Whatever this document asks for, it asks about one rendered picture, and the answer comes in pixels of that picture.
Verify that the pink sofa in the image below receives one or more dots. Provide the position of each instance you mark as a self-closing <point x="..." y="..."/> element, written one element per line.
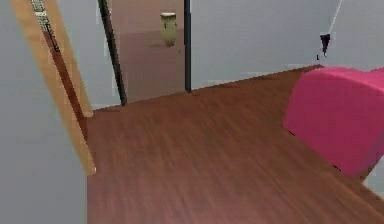
<point x="336" y="116"/>

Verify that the black door frame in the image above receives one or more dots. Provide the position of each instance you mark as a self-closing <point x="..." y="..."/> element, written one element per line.
<point x="115" y="60"/>

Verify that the light wooden door frame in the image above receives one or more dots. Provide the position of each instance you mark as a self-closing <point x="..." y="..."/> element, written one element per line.
<point x="50" y="83"/>

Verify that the beige vase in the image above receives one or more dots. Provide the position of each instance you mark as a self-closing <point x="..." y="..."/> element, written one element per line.
<point x="168" y="29"/>

